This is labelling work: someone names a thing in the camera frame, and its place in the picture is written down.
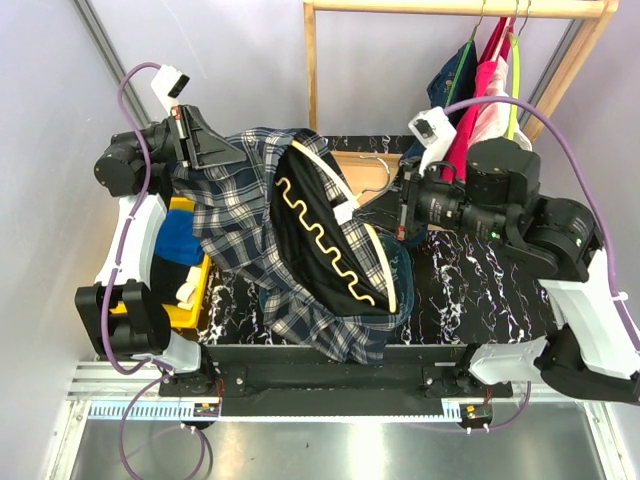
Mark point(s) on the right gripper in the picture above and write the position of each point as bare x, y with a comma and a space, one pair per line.
410, 188

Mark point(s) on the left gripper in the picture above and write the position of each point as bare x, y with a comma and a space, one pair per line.
194, 139

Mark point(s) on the pink red t-shirt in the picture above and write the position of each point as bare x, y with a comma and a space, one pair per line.
496, 49

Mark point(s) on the navy plaid skirt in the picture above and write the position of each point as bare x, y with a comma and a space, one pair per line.
232, 223

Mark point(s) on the cream wavy skirt hanger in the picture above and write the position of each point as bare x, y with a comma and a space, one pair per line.
336, 258

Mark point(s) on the blue denim garment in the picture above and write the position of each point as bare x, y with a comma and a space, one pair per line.
437, 91

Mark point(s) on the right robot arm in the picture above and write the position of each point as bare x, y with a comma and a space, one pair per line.
557, 241

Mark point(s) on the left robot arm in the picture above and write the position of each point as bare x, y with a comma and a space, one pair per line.
133, 168

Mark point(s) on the lime green hanger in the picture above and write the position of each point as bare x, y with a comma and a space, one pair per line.
516, 79

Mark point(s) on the clear blue plastic tub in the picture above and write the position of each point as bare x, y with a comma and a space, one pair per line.
401, 268

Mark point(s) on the blue folded cloth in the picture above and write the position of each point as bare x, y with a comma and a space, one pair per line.
176, 242

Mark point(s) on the white garment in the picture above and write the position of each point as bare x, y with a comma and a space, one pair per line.
503, 122

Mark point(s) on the black folded cloth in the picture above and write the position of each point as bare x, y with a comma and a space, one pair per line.
166, 278

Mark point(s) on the yellow plastic bin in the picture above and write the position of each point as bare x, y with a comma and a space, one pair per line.
184, 315

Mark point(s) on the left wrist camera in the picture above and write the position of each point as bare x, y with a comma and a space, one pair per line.
167, 84

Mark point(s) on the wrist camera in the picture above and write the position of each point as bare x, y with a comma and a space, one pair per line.
435, 133
167, 84

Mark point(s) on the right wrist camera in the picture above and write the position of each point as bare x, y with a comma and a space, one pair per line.
435, 133

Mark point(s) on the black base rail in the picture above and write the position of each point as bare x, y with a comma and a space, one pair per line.
289, 382

